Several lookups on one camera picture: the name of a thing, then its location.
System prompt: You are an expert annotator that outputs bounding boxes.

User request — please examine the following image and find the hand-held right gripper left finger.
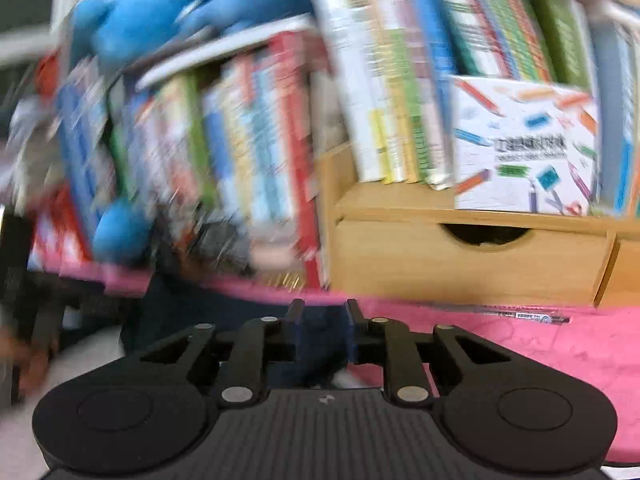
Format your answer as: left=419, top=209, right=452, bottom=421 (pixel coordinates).
left=140, top=299, right=306, bottom=406

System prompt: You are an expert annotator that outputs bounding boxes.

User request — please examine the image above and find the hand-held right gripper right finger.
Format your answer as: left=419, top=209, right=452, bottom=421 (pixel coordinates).
left=345, top=299, right=511, bottom=407

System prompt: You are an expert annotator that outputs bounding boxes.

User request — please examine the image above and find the navy and white jacket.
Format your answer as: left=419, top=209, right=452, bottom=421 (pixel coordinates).
left=120, top=270, right=366, bottom=391

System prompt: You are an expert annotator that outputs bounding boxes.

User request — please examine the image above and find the wooden drawer organizer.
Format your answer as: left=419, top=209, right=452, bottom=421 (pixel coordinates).
left=317, top=142, right=640, bottom=308

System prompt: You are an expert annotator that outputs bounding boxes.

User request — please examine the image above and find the metal bicycle model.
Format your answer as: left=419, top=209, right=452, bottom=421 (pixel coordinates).
left=165, top=210, right=256, bottom=276

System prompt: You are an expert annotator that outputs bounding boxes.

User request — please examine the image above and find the pen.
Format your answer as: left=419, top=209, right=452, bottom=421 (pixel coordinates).
left=435, top=302, right=571, bottom=325

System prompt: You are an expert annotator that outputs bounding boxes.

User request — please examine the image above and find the row of picture books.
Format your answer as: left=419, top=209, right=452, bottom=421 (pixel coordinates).
left=105, top=30, right=331, bottom=291

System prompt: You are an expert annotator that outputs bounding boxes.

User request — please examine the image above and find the pink printed blanket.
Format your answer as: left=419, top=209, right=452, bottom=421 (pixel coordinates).
left=60, top=260, right=640, bottom=466

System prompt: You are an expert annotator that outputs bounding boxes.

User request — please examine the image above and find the blue round plush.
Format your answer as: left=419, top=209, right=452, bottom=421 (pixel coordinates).
left=92, top=200, right=153, bottom=263

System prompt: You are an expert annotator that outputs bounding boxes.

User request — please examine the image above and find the white box with pencil print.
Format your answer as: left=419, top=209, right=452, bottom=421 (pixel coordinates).
left=450, top=75, right=601, bottom=216

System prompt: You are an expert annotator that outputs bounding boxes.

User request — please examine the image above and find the row of colourful books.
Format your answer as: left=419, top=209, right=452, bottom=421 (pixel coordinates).
left=310, top=0, right=640, bottom=216

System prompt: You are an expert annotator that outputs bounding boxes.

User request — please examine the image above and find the red snack package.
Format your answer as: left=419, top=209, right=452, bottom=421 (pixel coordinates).
left=27, top=185, right=91, bottom=271

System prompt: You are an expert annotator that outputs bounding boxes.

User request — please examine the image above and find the white shelf board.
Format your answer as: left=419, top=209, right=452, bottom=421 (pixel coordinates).
left=135, top=14, right=321, bottom=91

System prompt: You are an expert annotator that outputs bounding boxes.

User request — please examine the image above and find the stack of papers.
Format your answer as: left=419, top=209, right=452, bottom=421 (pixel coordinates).
left=0, top=95, right=66, bottom=211

